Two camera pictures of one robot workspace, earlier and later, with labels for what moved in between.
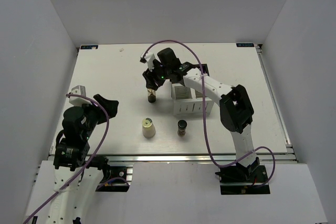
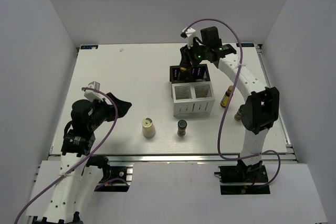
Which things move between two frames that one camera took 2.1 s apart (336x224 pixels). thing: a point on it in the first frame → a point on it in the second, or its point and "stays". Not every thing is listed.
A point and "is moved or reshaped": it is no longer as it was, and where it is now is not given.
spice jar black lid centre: x=181 y=125 stays
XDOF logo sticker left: x=89 y=47 stays
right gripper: x=149 y=77 → x=186 y=56
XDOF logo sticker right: x=245 y=44 stays
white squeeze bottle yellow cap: x=148 y=129 stays
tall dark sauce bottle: x=151 y=95 is moved or reshaped
